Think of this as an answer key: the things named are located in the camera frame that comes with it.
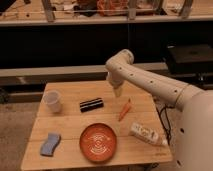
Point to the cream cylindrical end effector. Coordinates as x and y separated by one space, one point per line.
118 91

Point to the black striped eraser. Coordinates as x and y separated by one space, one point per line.
91 104

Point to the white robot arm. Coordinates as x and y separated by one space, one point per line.
194 150

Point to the orange toy carrot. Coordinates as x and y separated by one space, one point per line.
125 110

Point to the white tube with label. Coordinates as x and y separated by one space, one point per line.
147 135

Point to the orange patterned plate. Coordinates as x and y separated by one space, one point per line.
98 142

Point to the translucent plastic cup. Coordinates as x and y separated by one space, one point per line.
51 99

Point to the black box on shelf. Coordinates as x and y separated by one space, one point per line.
190 59

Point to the blue wavy sponge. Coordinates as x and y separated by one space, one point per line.
50 144

